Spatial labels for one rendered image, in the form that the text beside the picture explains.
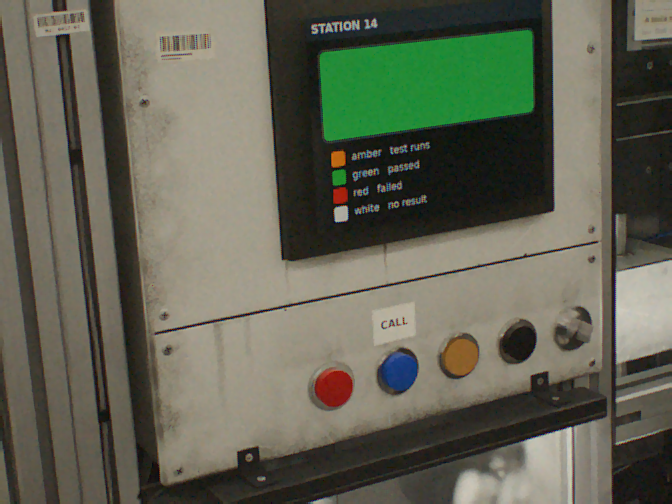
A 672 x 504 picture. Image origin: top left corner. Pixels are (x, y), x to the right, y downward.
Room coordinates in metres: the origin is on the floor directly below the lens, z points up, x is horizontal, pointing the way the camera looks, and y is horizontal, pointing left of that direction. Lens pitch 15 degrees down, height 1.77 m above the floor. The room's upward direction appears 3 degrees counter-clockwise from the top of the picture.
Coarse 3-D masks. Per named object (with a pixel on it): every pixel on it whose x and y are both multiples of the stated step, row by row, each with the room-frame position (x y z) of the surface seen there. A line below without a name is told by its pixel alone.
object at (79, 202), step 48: (48, 0) 0.86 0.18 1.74; (48, 48) 0.86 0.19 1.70; (48, 96) 0.86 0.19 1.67; (96, 96) 0.87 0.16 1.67; (48, 144) 0.85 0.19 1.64; (96, 144) 0.87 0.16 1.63; (48, 192) 0.85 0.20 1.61; (96, 192) 0.87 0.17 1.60; (96, 240) 0.87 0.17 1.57; (96, 288) 0.87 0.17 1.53; (96, 336) 0.87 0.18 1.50; (96, 384) 0.87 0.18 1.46; (96, 432) 0.86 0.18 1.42; (96, 480) 0.86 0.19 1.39
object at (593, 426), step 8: (592, 376) 1.07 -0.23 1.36; (592, 384) 1.07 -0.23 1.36; (592, 424) 1.07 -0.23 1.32; (592, 432) 1.07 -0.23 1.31; (592, 440) 1.07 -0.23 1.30; (592, 448) 1.07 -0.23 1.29; (592, 456) 1.07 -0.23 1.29; (592, 464) 1.07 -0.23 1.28; (592, 472) 1.07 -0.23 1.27; (592, 480) 1.07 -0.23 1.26; (592, 488) 1.07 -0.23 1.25; (592, 496) 1.07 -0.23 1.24
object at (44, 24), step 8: (40, 16) 0.86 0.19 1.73; (48, 16) 0.86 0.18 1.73; (56, 16) 0.86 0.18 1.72; (64, 16) 0.86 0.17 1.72; (72, 16) 0.87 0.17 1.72; (80, 16) 0.87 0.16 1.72; (40, 24) 0.86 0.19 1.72; (48, 24) 0.86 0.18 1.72; (56, 24) 0.86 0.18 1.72; (64, 24) 0.86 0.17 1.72; (72, 24) 0.87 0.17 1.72; (80, 24) 0.87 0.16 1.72; (88, 24) 0.87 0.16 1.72; (40, 32) 0.86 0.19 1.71; (48, 32) 0.86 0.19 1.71; (56, 32) 0.86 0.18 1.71; (64, 32) 0.86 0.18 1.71; (72, 32) 0.87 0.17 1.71; (80, 32) 0.87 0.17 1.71
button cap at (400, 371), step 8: (392, 360) 0.95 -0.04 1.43; (400, 360) 0.96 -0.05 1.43; (408, 360) 0.96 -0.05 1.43; (384, 368) 0.95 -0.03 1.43; (392, 368) 0.95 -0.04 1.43; (400, 368) 0.96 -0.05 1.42; (408, 368) 0.96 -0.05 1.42; (416, 368) 0.96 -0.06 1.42; (384, 376) 0.95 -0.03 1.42; (392, 376) 0.95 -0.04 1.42; (400, 376) 0.96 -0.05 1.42; (408, 376) 0.96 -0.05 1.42; (416, 376) 0.96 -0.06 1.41; (392, 384) 0.95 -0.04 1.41; (400, 384) 0.96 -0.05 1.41; (408, 384) 0.96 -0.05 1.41
